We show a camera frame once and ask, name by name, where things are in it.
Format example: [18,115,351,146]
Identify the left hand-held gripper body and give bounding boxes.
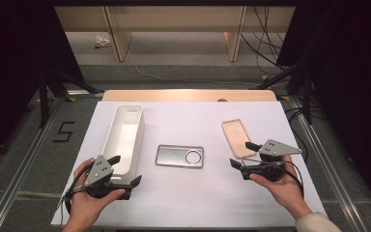
[83,155,133,201]

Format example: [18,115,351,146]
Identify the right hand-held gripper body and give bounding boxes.
[241,138,303,183]

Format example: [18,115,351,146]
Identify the beige phone case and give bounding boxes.
[220,118,259,160]

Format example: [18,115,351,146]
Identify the white storage box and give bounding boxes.
[100,103,146,187]

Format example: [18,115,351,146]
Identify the person's left hand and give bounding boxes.
[67,157,127,225]

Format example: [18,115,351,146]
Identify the person's right hand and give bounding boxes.
[248,155,314,220]

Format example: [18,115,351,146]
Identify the white table board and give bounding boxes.
[50,101,327,229]

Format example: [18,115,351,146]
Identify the black metal stand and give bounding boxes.
[250,62,315,126]
[38,69,105,129]

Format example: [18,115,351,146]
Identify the wooden table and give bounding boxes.
[101,89,278,102]

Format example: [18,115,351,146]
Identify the black curtain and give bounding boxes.
[0,0,86,168]
[275,0,371,211]

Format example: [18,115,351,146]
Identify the crumpled paper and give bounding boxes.
[93,35,112,50]

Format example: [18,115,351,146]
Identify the light wooden desk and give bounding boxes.
[54,5,297,63]

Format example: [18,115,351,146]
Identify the left hand-held gripper cable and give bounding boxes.
[59,162,95,225]

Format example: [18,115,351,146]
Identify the hand-held gripper cable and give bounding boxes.
[241,157,305,198]
[59,162,95,225]

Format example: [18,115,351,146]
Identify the right hand-held gripper cable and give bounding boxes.
[241,157,305,198]

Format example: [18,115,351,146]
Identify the long metal floor rail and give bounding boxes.
[0,96,66,232]
[288,96,370,232]

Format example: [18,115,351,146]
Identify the short metal floor rail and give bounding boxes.
[65,89,106,97]

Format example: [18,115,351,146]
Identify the bundle of black cables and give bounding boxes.
[241,5,292,75]

